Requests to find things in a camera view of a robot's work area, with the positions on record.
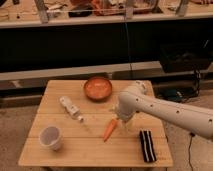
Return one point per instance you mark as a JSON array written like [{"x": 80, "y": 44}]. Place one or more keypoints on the orange ceramic bowl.
[{"x": 97, "y": 88}]

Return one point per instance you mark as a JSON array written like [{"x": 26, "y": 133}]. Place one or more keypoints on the orange pepper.
[{"x": 109, "y": 129}]

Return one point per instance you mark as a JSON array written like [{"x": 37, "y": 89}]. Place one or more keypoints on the wooden shelf with clutter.
[{"x": 38, "y": 13}]

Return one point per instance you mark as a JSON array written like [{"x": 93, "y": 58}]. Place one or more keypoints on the black white striped cloth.
[{"x": 147, "y": 146}]

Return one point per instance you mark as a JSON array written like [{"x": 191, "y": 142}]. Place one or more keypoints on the wooden table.
[{"x": 82, "y": 143}]

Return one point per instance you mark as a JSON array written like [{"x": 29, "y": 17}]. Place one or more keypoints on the white plastic cup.
[{"x": 50, "y": 137}]

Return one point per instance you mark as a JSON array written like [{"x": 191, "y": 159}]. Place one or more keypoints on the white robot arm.
[{"x": 134, "y": 98}]

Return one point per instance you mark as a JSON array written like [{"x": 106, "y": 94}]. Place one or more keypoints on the white glue bottle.
[{"x": 71, "y": 108}]

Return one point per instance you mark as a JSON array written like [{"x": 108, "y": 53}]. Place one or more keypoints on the black box in background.
[{"x": 182, "y": 57}]

